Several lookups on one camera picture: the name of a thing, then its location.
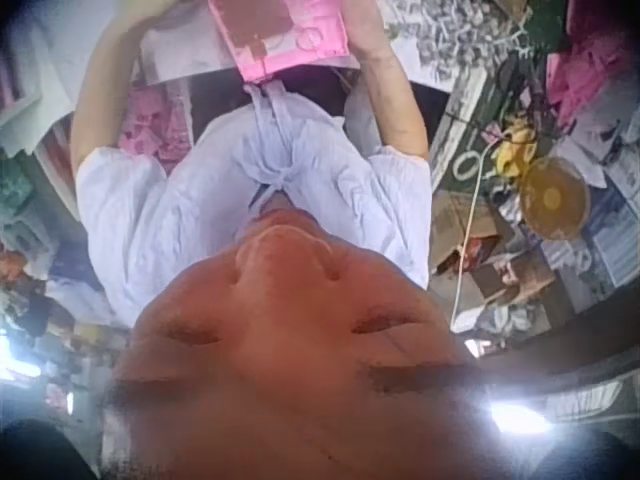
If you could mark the person's right hand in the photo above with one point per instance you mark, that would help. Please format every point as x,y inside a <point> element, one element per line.
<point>369,30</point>

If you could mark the pink packet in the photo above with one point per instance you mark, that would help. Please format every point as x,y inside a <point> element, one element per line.
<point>280,37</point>

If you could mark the person's legs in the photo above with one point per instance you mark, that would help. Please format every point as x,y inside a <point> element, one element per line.
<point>320,87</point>

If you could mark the printed newspaper sheets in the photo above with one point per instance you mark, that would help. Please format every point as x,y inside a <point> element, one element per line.
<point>450,40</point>

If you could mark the brown cardboard box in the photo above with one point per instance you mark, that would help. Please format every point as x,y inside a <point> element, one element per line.
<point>475,245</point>

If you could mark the yellow round fan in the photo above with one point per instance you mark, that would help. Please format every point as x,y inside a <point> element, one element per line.
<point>552,200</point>

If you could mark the cluttered goods shelf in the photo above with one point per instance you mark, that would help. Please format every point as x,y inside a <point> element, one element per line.
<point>35,260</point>

